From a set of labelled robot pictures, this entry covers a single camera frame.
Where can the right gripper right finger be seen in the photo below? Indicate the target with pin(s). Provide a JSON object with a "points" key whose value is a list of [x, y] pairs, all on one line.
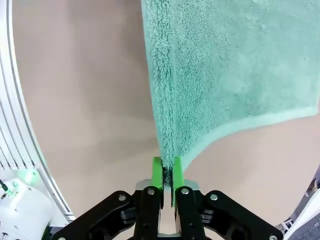
{"points": [[190, 215]]}

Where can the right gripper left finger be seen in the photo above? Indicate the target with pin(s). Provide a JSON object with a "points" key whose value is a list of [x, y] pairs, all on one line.
{"points": [[147, 215]]}

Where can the green terry towel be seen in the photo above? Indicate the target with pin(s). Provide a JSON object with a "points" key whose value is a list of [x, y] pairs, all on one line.
{"points": [[225, 62]]}

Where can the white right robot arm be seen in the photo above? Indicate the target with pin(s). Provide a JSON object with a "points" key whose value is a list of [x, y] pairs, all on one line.
{"points": [[20, 205]]}

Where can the white table with basket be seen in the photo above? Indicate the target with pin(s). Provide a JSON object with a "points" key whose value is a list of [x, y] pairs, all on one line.
{"points": [[302, 225]]}

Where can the white table edge frame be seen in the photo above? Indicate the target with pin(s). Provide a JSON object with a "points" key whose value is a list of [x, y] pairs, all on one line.
{"points": [[15, 100]]}

